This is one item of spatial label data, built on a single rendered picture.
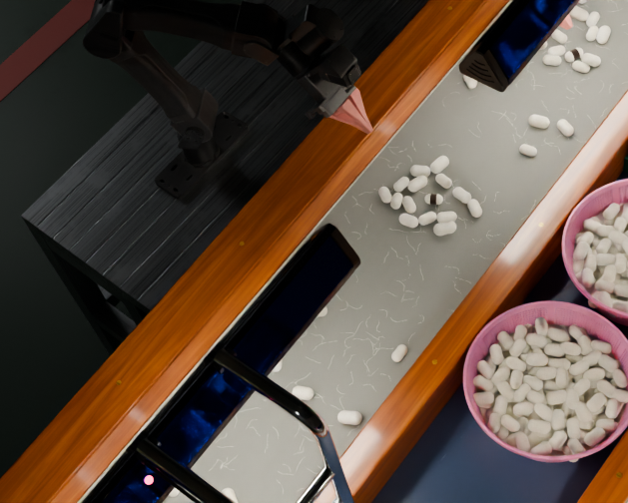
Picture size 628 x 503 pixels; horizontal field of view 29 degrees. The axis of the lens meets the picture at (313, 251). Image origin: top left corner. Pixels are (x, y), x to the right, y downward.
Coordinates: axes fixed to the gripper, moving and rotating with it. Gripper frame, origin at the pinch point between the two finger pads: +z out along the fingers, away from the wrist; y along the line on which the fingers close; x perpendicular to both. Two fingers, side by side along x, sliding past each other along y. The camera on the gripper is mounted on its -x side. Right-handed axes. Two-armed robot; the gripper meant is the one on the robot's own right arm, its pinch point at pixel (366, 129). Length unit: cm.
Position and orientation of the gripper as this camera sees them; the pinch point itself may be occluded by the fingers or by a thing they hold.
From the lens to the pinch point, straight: 205.3
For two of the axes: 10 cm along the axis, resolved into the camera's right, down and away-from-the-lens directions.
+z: 6.9, 6.9, 2.1
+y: 6.1, -7.2, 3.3
